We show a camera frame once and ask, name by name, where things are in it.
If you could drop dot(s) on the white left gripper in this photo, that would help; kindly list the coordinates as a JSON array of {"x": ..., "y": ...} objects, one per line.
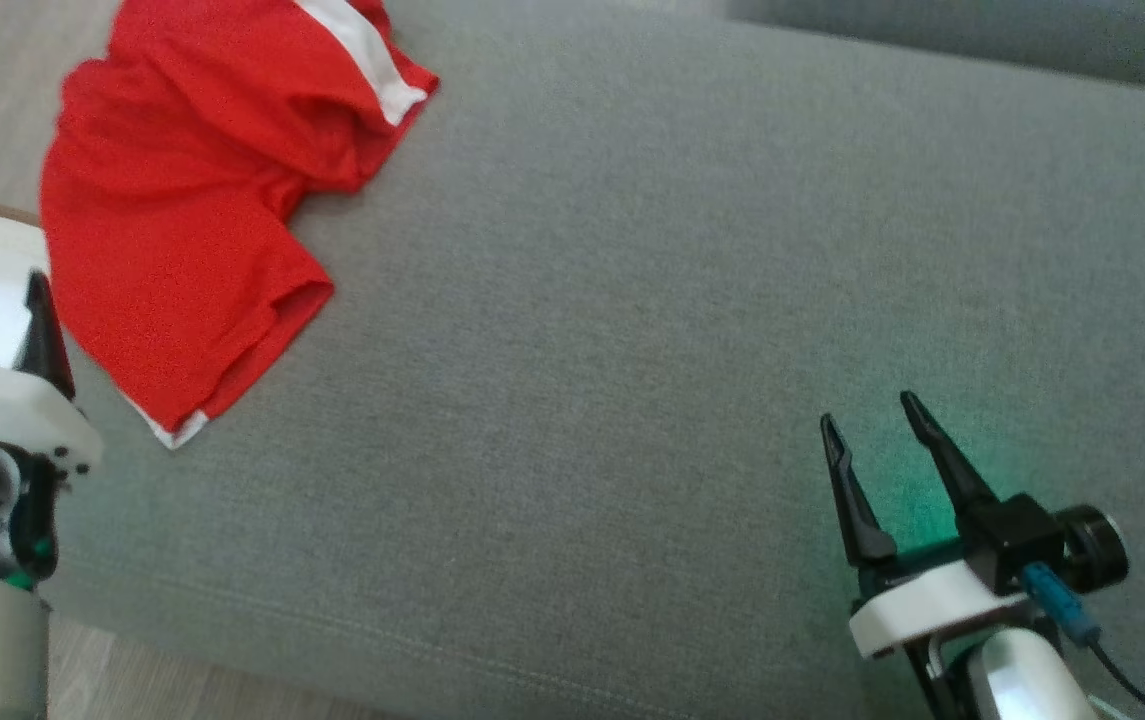
[{"x": 2, "y": 405}]

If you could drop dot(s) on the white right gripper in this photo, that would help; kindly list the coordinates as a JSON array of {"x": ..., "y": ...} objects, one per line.
[{"x": 932, "y": 605}]

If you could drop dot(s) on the red shorts with white trim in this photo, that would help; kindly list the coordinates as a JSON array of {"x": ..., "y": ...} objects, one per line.
[{"x": 172, "y": 220}]

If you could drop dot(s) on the grey fabric sofa cushion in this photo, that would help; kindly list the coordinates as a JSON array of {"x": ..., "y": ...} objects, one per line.
[{"x": 632, "y": 350}]

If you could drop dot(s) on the grey sofa seat cushion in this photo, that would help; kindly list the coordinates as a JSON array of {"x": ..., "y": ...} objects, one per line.
[{"x": 982, "y": 35}]

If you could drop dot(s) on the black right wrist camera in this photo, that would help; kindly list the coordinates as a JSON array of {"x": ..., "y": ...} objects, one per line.
[{"x": 1017, "y": 530}]

